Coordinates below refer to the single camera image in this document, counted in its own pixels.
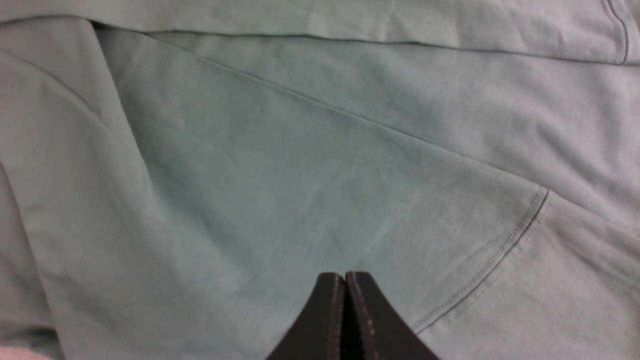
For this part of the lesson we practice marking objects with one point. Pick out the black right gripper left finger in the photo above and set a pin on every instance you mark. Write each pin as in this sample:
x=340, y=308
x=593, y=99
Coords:
x=316, y=334

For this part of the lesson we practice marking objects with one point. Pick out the green long sleeve shirt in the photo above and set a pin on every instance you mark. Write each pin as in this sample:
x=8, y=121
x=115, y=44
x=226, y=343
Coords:
x=176, y=173

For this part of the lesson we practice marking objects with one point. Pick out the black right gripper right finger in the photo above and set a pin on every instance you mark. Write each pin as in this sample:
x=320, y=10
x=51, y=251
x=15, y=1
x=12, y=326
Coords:
x=373, y=328

